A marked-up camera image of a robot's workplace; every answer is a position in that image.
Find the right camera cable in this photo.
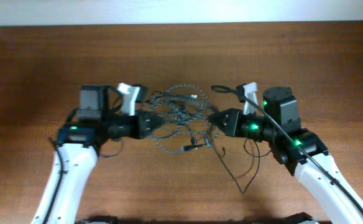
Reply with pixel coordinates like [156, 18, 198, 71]
[210, 84, 363, 224]

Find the thin black cable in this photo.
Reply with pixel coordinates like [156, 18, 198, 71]
[150, 90, 261, 195]

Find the left camera cable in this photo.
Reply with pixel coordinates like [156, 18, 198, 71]
[41, 136, 65, 224]

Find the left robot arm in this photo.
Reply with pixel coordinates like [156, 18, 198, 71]
[32, 83, 164, 223]

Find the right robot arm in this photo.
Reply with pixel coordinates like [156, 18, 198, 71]
[209, 85, 363, 223]

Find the camera cable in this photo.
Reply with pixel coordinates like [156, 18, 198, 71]
[210, 84, 363, 224]
[41, 136, 65, 224]

